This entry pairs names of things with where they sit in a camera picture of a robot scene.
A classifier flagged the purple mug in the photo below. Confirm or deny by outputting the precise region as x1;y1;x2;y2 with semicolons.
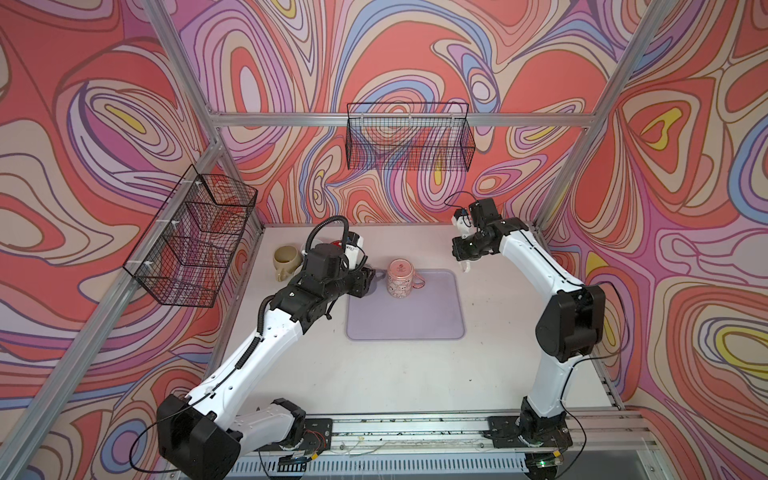
369;269;388;294

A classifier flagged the black wire basket left wall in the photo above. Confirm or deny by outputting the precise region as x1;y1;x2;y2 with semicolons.
123;166;258;308

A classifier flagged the lavender plastic tray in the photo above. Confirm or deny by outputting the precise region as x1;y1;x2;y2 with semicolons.
346;269;465;341

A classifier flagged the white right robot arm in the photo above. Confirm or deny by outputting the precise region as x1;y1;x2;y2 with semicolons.
452;198;606;447

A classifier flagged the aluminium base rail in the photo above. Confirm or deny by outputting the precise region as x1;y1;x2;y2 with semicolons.
322;409;649;458

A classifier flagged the black wire basket wall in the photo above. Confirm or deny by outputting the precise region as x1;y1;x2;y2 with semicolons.
123;166;258;308
345;101;476;172

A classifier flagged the beige speckled mug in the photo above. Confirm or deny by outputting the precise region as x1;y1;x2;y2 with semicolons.
272;245;303;282

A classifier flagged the black wire basket back wall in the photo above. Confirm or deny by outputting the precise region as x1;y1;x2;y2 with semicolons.
345;101;476;172

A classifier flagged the aluminium corner frame post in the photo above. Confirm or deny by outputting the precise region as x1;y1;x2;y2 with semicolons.
534;0;677;233

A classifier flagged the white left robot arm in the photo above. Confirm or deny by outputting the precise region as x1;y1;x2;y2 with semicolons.
156;215;375;479

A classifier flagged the pink patterned mug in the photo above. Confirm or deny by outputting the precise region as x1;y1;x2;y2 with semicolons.
386;258;426;299

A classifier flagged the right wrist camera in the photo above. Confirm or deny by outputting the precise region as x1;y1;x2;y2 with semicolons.
452;207;473;237

